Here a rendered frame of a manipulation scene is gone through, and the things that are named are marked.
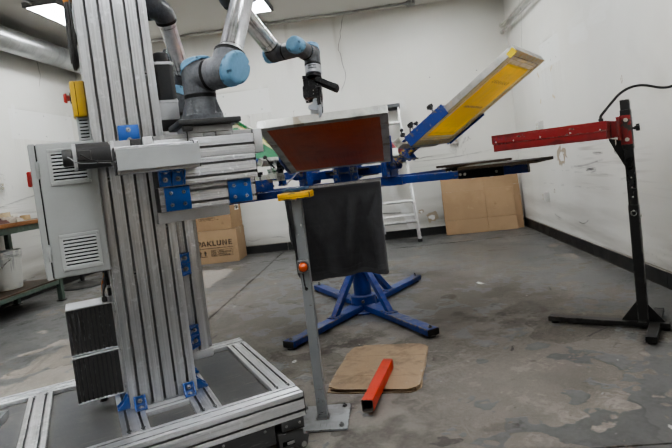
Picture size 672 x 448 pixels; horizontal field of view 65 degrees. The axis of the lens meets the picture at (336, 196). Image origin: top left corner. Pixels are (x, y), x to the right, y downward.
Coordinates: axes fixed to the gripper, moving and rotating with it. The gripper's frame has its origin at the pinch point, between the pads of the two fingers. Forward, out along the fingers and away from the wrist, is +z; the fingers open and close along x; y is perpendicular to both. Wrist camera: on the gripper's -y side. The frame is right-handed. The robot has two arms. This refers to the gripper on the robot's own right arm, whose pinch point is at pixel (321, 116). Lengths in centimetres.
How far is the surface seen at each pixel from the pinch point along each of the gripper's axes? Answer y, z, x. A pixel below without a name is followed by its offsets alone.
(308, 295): 12, 77, 3
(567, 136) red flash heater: -119, 9, -49
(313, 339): 12, 95, -1
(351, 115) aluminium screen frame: -13.2, 2.0, 1.9
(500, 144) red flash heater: -89, 4, -66
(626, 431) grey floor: -98, 135, 12
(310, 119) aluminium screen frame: 5.0, 1.4, 1.9
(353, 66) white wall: -2, -228, -422
